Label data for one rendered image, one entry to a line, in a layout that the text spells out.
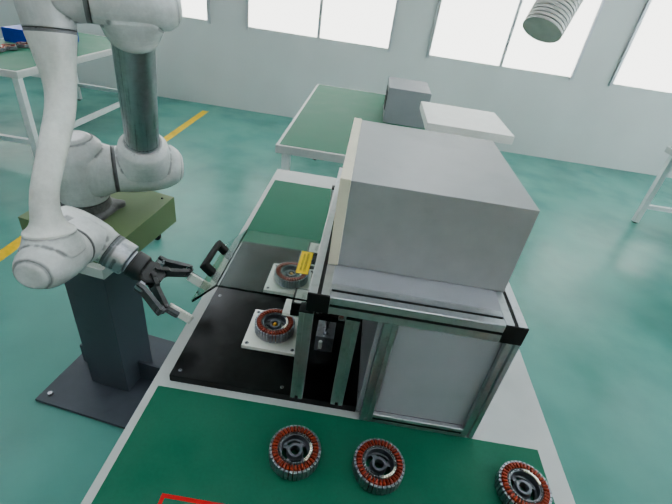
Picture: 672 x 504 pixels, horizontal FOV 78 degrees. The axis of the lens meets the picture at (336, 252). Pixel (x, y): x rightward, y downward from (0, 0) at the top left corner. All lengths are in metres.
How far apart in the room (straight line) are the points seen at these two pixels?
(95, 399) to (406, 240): 1.62
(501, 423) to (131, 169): 1.31
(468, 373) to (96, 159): 1.24
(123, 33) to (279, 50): 4.67
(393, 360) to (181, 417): 0.51
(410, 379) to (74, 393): 1.58
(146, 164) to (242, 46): 4.50
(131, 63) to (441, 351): 1.01
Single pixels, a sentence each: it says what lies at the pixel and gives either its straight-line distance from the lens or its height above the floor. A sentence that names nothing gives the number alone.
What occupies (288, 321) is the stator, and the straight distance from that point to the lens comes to 1.20.
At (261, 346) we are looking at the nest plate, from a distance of 1.18.
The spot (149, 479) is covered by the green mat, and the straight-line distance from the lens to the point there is 1.03.
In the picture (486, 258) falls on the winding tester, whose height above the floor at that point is 1.19.
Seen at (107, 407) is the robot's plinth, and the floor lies 0.02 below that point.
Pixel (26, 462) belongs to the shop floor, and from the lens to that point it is 2.08.
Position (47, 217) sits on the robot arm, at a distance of 1.08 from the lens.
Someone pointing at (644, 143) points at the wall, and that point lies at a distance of 6.74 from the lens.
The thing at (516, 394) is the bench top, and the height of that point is 0.75.
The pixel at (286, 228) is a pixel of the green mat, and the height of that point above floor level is 0.75.
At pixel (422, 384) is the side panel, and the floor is 0.90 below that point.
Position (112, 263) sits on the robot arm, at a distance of 1.21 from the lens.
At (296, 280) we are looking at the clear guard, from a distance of 0.94.
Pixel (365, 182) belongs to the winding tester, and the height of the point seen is 1.32.
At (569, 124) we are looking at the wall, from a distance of 6.26.
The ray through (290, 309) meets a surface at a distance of 1.14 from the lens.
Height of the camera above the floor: 1.64
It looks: 33 degrees down
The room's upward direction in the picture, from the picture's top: 9 degrees clockwise
